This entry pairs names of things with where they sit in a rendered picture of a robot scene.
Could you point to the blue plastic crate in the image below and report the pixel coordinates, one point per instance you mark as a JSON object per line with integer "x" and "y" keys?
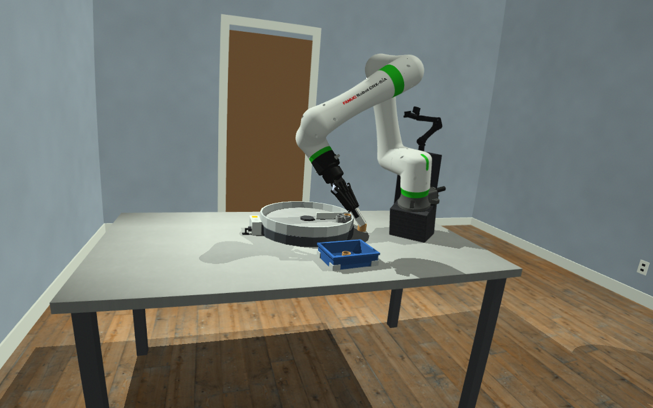
{"x": 362, "y": 255}

